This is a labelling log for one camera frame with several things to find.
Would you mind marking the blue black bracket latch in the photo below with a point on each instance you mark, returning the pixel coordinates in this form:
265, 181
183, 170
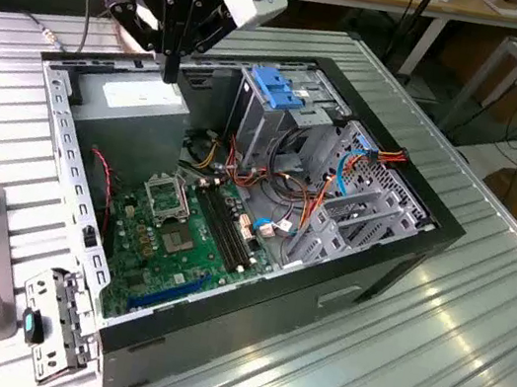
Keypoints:
31, 325

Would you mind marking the black RAM slot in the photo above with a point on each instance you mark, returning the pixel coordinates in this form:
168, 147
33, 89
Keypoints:
221, 229
234, 223

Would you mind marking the small black case clip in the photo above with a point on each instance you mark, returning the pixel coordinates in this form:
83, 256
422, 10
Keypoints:
89, 238

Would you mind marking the white board power connector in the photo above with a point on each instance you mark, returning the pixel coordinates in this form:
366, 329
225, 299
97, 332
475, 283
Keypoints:
244, 228

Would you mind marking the perforated metal disk bay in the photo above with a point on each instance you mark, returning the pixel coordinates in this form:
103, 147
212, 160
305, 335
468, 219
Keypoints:
388, 196

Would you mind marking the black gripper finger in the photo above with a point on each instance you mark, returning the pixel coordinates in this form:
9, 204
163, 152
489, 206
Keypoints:
212, 30
121, 4

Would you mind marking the grey power supply box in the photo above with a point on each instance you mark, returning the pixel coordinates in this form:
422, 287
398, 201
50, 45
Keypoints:
127, 140

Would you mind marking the blue plastic drive bracket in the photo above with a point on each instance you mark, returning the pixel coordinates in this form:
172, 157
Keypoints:
272, 88

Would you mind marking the green motherboard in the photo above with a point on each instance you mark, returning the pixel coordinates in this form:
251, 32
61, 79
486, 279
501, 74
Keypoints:
158, 281

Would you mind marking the black PC case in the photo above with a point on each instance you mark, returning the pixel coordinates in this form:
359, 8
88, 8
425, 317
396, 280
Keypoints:
241, 321

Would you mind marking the blue expansion slot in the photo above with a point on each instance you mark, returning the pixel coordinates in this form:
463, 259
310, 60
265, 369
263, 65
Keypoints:
169, 290

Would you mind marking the metal optical drive cage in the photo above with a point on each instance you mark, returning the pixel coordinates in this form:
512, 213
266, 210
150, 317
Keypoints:
255, 128

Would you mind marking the metal expansion card bracket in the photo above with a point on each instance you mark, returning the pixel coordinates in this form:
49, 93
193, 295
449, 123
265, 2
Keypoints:
61, 319

